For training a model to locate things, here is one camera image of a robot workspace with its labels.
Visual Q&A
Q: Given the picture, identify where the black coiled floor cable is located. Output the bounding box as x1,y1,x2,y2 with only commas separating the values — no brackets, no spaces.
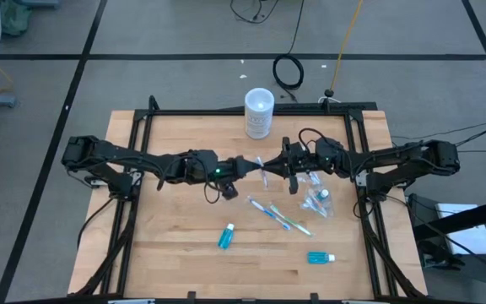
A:
271,0,306,102

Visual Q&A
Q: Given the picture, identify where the silver metal rail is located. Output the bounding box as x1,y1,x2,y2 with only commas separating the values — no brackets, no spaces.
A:
106,298,156,304

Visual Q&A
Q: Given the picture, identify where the clear plastic bag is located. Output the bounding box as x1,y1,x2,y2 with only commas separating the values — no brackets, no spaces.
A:
298,170,335,219

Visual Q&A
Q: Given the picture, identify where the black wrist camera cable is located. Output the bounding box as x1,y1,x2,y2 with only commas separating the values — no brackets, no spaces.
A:
202,179,224,205
297,128,327,149

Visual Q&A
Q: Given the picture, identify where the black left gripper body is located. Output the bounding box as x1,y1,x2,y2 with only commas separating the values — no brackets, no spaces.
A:
218,155,246,182

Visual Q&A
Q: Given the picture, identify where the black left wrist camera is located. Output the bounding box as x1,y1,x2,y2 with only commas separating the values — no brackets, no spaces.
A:
219,180,240,200

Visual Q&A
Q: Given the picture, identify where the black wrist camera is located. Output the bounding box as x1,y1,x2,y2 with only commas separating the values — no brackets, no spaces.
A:
289,143,314,172
219,180,240,200

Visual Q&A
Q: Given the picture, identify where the blue white toothbrush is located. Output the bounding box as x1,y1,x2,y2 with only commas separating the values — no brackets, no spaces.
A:
247,195,291,231

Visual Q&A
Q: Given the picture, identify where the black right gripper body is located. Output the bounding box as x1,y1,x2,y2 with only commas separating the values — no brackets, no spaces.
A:
283,137,316,196

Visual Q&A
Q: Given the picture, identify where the green white toothbrush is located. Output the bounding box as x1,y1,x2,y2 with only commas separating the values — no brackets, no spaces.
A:
268,204,314,237

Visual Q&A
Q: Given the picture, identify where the white box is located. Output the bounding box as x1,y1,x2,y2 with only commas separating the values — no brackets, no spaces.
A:
435,202,486,257

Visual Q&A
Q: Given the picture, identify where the orange white toothbrush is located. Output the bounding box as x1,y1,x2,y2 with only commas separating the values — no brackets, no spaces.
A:
302,194,331,217

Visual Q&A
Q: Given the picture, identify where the black left wrist camera cable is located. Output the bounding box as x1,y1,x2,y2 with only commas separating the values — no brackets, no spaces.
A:
202,179,224,205

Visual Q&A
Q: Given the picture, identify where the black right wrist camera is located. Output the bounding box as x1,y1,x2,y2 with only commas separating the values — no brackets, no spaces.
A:
289,143,314,172

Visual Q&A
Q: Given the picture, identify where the green cloth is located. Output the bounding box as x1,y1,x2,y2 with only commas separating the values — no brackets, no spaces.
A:
0,0,33,37

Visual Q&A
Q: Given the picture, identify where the white wipes canister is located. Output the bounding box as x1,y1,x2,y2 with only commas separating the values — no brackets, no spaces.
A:
244,87,276,140

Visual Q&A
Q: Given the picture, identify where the black metal beam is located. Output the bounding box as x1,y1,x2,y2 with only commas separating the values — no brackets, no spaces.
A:
411,195,486,242

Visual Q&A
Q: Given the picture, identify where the black aluminium table frame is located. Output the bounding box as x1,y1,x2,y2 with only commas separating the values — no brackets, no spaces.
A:
70,95,429,304

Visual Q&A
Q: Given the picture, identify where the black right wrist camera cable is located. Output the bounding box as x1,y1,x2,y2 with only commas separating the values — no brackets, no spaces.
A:
297,128,327,149

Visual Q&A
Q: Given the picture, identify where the blue bristled toothbrush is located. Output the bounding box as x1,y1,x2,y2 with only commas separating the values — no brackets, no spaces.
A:
305,171,323,189

